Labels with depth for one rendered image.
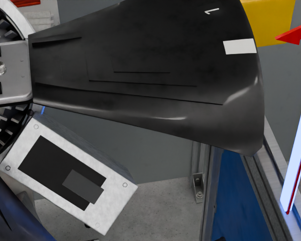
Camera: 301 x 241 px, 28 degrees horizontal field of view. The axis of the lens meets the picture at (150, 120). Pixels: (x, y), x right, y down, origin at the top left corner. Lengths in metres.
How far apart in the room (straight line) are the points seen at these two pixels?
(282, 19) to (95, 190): 0.40
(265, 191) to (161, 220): 0.99
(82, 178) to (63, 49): 0.17
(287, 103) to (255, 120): 1.24
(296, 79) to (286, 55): 0.11
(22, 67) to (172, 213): 1.36
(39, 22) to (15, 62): 0.57
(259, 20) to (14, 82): 0.44
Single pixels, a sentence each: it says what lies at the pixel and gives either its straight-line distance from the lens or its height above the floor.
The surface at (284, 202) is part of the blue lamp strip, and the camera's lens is 0.88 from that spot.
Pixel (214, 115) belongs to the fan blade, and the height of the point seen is 1.16.
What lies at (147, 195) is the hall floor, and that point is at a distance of 1.97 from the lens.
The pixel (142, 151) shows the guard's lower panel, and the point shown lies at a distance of 1.81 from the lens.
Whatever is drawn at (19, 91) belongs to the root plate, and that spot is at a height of 1.18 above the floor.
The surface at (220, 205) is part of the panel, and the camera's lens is 1.35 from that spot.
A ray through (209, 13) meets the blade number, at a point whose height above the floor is 1.20.
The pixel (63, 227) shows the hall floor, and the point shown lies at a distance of 1.92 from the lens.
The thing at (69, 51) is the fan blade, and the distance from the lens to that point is 0.61.
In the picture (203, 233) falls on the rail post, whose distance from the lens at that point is 1.51.
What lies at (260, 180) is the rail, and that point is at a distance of 0.96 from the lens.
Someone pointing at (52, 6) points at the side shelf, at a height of 0.86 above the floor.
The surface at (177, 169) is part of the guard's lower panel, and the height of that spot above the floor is 0.10.
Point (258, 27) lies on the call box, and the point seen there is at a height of 1.02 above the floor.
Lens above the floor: 1.58
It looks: 46 degrees down
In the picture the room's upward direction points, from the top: 1 degrees counter-clockwise
